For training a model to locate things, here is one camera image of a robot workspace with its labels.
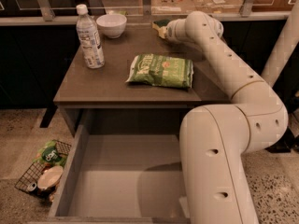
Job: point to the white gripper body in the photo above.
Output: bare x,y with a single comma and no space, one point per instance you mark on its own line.
171,31

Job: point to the green and yellow sponge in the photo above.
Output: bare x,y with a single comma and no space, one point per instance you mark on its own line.
157,24

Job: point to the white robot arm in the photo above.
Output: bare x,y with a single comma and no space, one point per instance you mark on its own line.
213,138

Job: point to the open grey top drawer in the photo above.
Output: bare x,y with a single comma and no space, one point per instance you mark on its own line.
123,168

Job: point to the green chip bag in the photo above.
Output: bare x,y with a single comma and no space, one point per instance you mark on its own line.
161,71

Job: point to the white ceramic bowl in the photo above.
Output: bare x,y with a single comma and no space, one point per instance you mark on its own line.
112,25

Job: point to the clear plastic water bottle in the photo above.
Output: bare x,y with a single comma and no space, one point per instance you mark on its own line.
89,38

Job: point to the green snack bag in basket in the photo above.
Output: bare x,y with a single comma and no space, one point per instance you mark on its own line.
50,155

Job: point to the white bowl in basket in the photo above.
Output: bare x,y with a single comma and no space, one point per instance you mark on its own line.
50,178

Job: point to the soda can in basket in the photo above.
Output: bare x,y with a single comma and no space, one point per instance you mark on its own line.
32,187

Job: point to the metal railing frame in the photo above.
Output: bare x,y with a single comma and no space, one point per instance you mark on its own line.
64,11

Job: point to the black wire basket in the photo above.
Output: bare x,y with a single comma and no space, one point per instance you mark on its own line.
36,170

